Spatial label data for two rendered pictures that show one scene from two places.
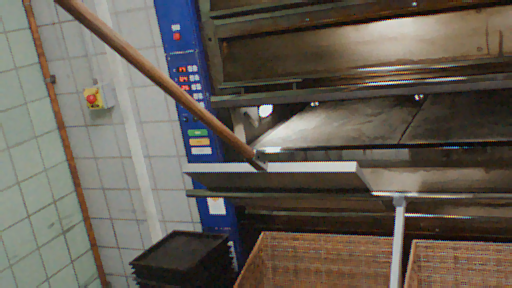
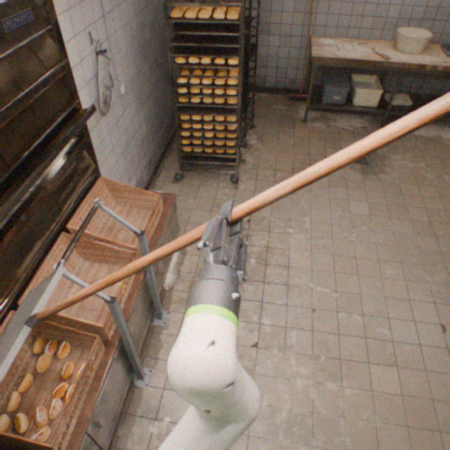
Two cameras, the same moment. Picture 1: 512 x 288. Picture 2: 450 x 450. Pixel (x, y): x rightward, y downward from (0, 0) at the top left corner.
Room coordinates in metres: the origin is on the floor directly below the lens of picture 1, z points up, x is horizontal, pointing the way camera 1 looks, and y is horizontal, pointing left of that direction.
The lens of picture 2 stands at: (1.05, 0.90, 2.51)
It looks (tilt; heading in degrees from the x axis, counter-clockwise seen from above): 44 degrees down; 251
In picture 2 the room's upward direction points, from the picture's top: straight up
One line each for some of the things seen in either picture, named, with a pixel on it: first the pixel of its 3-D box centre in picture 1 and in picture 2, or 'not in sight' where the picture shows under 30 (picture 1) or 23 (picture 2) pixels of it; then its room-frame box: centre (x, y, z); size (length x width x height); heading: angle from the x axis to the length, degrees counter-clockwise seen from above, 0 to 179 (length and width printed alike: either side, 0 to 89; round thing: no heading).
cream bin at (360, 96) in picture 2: not in sight; (365, 90); (-2.36, -3.06, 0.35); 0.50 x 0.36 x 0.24; 64
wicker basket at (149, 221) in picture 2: not in sight; (119, 217); (1.15, -1.15, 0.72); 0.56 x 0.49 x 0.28; 61
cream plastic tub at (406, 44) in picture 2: not in sight; (411, 40); (-2.78, -2.93, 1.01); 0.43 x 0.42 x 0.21; 152
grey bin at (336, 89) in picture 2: not in sight; (334, 88); (-1.99, -3.25, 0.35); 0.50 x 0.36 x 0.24; 62
